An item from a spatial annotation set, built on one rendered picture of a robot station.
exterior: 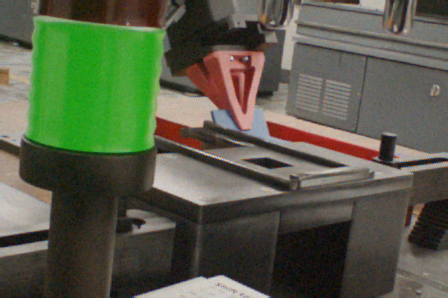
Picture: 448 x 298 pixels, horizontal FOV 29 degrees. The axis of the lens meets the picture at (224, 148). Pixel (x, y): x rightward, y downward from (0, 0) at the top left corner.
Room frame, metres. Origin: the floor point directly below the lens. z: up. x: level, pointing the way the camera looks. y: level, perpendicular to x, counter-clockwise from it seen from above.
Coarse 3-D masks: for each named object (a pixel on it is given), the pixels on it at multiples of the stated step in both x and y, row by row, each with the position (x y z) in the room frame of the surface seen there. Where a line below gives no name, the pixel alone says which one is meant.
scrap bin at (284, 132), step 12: (156, 120) 0.82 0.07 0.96; (168, 120) 0.80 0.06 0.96; (156, 132) 0.81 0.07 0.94; (168, 132) 0.80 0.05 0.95; (276, 132) 0.86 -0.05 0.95; (288, 132) 0.85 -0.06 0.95; (300, 132) 0.84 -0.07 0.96; (312, 132) 0.83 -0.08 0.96; (192, 144) 0.78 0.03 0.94; (312, 144) 0.83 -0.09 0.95; (324, 144) 0.82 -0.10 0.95; (336, 144) 0.81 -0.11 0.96; (348, 144) 0.80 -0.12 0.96; (360, 156) 0.79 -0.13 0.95; (372, 156) 0.78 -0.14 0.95; (396, 156) 0.76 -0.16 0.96; (408, 216) 0.74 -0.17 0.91
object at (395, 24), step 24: (264, 0) 0.47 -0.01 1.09; (288, 0) 0.47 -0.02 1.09; (312, 0) 0.51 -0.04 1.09; (336, 0) 0.53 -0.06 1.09; (360, 0) 0.54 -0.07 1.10; (408, 0) 0.55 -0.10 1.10; (264, 24) 0.47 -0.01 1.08; (288, 24) 0.47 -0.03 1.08; (384, 24) 0.56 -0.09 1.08; (408, 24) 0.55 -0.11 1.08
